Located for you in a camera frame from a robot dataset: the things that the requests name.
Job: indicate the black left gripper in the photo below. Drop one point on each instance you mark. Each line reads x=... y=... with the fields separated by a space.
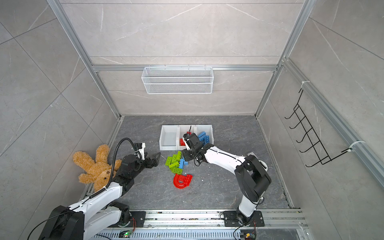
x=155 y=161

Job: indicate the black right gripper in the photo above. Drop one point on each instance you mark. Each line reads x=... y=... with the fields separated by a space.
x=185 y=154

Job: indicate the small red lego brick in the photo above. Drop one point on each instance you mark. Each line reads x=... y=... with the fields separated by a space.
x=182 y=143

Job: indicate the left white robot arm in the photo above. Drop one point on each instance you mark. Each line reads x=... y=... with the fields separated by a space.
x=86 y=218

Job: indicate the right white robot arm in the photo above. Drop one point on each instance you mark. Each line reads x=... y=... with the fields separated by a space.
x=251 y=173

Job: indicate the green lego brick upper left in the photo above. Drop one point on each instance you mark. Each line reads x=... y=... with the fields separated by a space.
x=168 y=161

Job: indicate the white middle plastic bin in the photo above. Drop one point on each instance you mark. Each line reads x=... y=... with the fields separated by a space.
x=184 y=129

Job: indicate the white plastic bin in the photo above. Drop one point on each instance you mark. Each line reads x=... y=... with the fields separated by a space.
x=169 y=138
x=184 y=129
x=205 y=128

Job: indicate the white right plastic bin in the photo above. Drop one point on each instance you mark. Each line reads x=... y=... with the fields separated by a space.
x=205 y=128

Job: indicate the green lego brick lower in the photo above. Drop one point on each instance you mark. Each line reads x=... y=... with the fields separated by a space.
x=176 y=170

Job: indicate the white left plastic bin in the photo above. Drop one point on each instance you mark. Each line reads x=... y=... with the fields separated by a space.
x=169 y=138

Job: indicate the red lego brick on arch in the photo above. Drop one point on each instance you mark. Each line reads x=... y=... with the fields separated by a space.
x=185 y=180

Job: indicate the red arch lego piece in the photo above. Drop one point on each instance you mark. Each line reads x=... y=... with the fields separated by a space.
x=177 y=184

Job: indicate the brown teddy bear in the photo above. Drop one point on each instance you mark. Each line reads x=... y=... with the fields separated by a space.
x=97 y=171

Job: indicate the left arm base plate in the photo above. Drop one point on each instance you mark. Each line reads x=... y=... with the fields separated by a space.
x=132 y=219

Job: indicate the white wire mesh basket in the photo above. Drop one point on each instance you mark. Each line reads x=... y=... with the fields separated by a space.
x=178 y=80

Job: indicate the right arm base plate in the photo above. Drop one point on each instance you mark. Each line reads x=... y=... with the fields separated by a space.
x=237 y=219

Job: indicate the aluminium front rail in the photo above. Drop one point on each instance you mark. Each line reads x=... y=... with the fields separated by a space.
x=216 y=219

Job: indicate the black wire hook rack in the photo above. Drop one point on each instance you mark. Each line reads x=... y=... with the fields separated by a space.
x=310 y=134

